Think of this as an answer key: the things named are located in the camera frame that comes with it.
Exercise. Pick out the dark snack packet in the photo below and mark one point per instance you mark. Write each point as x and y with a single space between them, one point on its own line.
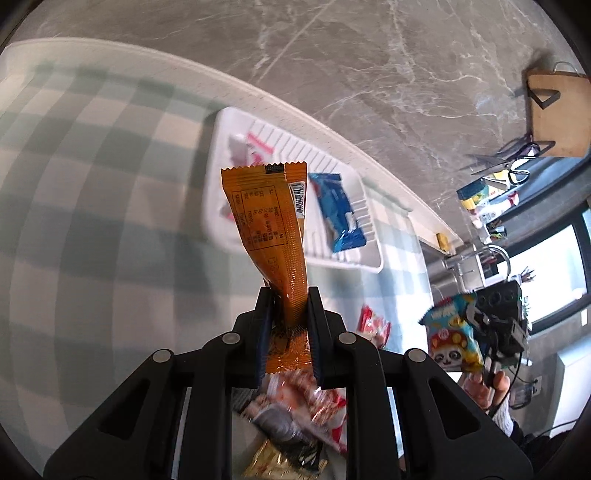
281 424

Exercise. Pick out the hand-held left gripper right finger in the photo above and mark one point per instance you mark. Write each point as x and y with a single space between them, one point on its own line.
315 332

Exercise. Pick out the yellow green box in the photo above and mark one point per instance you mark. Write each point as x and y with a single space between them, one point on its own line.
475 191

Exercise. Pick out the green checked tablecloth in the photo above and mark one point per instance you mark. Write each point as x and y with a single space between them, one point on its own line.
101 207

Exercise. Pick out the panda print snack packet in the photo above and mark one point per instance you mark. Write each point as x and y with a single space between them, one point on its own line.
455 337

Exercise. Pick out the person's right forearm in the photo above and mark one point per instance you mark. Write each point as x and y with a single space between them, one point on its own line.
505 420

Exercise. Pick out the pink white snack packet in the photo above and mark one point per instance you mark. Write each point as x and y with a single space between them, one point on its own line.
251 152

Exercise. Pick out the wooden board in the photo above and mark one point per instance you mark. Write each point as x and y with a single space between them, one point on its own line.
558 115

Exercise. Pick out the white plastic tray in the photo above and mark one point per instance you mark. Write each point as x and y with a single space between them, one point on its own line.
295 152

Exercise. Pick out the blue snack packet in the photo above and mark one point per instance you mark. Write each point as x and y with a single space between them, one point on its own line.
339 207

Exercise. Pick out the orange snack packet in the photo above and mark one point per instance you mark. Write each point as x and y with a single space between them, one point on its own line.
272 230

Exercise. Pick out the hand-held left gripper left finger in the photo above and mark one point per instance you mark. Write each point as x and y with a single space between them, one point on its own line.
265 332

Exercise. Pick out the red nut snack packet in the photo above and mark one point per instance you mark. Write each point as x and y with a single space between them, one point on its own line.
314 399

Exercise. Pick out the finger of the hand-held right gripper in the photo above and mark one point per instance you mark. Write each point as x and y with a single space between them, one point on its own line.
480 323

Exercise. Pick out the gold snack packet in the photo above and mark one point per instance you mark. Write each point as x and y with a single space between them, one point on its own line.
272 461

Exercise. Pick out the red white snack packet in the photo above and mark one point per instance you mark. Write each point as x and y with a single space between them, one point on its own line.
375 326

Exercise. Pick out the person's right hand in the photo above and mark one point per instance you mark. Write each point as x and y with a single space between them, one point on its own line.
489 390

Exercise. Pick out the small yellow object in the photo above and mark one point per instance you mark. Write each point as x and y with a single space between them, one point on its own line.
442 240

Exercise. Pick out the scissors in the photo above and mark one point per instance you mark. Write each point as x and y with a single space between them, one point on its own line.
498 164

